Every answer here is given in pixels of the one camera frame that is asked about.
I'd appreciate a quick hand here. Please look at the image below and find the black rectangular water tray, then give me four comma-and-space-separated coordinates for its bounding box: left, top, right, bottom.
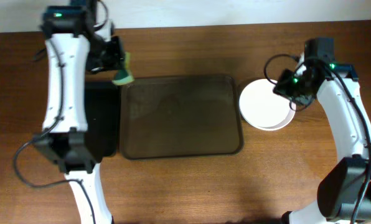
85, 81, 120, 157

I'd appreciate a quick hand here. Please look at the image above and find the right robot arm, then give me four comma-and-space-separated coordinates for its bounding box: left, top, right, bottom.
273, 37, 371, 223

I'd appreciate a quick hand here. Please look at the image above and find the white plate top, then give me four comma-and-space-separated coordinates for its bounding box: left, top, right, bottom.
238, 79, 296, 131

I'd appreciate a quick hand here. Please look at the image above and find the green and yellow sponge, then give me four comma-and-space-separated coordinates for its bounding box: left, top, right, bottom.
112, 52, 134, 86

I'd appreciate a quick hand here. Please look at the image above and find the brown plastic serving tray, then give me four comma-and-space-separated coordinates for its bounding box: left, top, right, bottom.
118, 75, 244, 160

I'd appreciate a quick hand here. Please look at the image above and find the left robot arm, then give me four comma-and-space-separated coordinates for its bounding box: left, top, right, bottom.
31, 1, 134, 223

